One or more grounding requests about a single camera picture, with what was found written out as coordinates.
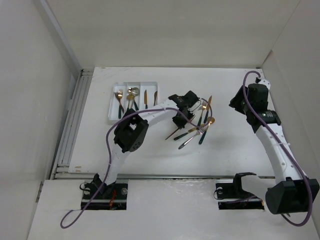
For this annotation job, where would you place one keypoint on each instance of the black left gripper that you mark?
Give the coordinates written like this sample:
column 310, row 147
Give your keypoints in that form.
column 179, row 123

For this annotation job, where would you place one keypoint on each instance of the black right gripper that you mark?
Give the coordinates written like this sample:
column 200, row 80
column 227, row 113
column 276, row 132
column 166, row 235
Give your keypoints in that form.
column 235, row 101

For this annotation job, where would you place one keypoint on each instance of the copper fork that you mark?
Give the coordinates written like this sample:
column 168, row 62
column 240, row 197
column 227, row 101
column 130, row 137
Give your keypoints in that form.
column 119, row 96
column 172, row 133

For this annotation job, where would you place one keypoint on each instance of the gold fork green handle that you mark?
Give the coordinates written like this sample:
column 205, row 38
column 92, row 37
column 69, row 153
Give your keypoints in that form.
column 203, row 108

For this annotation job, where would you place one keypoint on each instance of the gold knife green handle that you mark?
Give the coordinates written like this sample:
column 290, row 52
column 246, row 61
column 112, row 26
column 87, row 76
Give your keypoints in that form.
column 146, row 99
column 207, row 109
column 186, row 133

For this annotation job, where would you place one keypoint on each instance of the copper knife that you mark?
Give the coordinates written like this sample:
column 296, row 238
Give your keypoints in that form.
column 155, row 98

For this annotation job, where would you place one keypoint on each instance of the gold spoon green handle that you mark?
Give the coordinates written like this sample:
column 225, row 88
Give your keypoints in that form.
column 210, row 121
column 129, row 98
column 134, row 104

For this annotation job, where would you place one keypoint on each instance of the silver spoon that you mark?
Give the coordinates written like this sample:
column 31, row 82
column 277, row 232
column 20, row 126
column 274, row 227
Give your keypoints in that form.
column 134, row 91

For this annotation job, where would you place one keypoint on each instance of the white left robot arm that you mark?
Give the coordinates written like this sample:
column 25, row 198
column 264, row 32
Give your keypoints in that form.
column 128, row 134

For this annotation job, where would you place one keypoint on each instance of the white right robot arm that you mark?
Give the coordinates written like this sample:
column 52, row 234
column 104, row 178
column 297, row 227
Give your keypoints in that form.
column 293, row 191

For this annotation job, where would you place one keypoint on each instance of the silver fork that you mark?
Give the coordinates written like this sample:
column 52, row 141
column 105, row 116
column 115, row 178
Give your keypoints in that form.
column 198, row 132

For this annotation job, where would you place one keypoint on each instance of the white cutlery tray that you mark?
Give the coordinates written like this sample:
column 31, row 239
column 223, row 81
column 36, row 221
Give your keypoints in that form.
column 151, row 87

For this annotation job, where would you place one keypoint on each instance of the gold fork in tray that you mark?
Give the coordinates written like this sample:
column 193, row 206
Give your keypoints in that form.
column 119, row 112

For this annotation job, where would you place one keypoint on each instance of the copper fork in tray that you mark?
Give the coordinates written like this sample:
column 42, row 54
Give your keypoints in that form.
column 119, row 96

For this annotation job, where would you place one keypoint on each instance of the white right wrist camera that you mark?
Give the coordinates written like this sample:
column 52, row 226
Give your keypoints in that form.
column 263, row 81

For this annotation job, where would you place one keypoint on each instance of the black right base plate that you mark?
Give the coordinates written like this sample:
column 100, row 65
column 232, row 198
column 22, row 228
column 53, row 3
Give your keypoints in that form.
column 230, row 197

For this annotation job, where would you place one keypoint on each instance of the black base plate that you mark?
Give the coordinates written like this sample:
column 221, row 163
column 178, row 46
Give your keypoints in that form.
column 116, row 200
column 230, row 197

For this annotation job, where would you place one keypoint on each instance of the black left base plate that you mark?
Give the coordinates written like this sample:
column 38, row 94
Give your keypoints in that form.
column 116, row 200

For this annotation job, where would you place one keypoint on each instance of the aluminium rail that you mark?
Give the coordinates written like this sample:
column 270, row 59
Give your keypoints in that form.
column 75, row 108

